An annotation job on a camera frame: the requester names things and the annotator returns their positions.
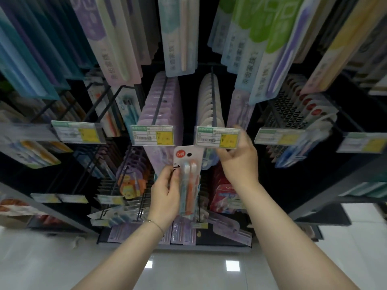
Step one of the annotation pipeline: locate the person's left hand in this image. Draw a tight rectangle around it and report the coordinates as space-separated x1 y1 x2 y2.
150 166 182 232

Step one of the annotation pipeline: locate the person's right hand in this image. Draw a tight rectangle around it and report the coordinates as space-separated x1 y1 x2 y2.
216 125 259 186

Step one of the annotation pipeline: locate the blue orange toothbrush packet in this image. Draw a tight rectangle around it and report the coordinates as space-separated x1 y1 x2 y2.
172 145 202 221

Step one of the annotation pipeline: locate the green yellow shelf price tag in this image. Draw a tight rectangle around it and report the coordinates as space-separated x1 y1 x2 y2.
254 128 308 145
129 124 175 147
195 126 242 147
336 132 387 154
51 120 107 145

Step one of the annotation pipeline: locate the person's left forearm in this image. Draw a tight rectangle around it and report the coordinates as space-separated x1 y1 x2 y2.
72 220 170 290

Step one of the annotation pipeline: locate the person's right forearm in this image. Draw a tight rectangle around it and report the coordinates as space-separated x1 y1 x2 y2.
230 177 360 290

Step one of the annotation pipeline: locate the row of pale purple packs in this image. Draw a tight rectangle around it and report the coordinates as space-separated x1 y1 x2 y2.
226 89 255 131

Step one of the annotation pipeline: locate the row of orange children's packs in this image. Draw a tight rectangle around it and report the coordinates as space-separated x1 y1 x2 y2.
116 147 152 200

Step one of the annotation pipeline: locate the row of white round packs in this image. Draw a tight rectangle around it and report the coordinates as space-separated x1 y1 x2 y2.
196 72 226 171

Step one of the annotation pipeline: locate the row of red floss packs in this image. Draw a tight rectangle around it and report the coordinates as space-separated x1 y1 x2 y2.
209 164 248 214

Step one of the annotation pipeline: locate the row of lilac flat packs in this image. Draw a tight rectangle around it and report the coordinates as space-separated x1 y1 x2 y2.
108 208 253 245

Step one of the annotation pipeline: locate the row of red dot packs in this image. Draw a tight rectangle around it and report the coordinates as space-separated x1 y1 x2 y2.
265 74 339 169

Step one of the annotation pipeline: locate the white small price tag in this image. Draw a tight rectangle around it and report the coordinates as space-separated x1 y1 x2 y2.
30 193 62 204
58 194 89 204
96 195 125 206

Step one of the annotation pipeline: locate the black display rack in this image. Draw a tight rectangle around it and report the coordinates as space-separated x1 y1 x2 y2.
0 62 387 248

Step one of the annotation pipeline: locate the row of lilac case packs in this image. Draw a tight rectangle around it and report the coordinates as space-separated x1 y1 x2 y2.
137 71 184 175

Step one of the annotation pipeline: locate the row of green label packs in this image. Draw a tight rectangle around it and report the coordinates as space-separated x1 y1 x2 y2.
207 0 316 107

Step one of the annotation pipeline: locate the row of blue brush packs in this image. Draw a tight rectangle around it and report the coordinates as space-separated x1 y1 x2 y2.
82 69 143 138

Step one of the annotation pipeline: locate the row of white teal packs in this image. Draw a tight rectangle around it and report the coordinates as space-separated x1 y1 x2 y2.
157 0 199 78

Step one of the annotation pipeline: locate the row of teal boxes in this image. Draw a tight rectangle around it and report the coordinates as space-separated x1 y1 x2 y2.
338 180 387 199

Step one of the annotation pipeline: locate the row of yellow toothbrush packs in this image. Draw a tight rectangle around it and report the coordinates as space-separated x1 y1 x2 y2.
295 0 387 95

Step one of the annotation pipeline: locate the row of orange blue packs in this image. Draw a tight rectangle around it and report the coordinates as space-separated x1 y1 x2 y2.
0 101 74 170

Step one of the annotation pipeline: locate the row of purple toothbrush packs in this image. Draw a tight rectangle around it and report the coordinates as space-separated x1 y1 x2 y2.
69 0 160 87

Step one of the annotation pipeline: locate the pile of red white packets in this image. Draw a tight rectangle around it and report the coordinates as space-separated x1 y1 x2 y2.
0 193 46 228

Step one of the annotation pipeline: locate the row of teal toothbrush packs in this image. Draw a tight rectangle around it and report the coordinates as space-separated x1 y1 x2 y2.
0 0 102 100

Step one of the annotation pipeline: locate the thin gold bracelet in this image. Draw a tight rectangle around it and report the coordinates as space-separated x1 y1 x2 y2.
147 220 166 237

